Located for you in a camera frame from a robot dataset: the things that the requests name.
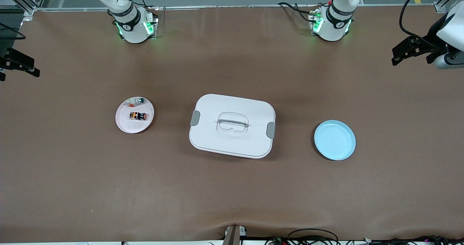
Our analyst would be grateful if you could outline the blue round plate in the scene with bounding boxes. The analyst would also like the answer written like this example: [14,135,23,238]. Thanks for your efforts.
[314,120,356,161]

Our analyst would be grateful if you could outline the pink round plate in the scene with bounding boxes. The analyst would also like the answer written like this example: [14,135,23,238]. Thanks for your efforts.
[115,96,155,134]

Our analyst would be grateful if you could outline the white plastic storage box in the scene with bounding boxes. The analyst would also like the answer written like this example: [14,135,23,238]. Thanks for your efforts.
[188,94,277,159]

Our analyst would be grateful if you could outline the brown table mat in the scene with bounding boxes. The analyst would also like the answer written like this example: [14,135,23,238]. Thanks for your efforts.
[0,5,464,242]

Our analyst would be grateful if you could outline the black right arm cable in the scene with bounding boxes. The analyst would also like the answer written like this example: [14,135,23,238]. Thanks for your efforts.
[0,22,26,40]

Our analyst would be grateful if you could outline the black base cable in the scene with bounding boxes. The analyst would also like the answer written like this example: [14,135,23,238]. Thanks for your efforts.
[278,2,319,22]

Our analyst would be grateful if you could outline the black cable bundle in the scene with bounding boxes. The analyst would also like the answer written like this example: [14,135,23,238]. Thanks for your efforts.
[362,235,464,245]

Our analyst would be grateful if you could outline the silver table edge rail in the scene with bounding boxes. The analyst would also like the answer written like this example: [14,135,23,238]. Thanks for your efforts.
[34,4,437,13]

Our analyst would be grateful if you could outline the black looped cable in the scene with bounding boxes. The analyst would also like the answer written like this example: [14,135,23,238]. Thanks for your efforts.
[287,229,339,245]

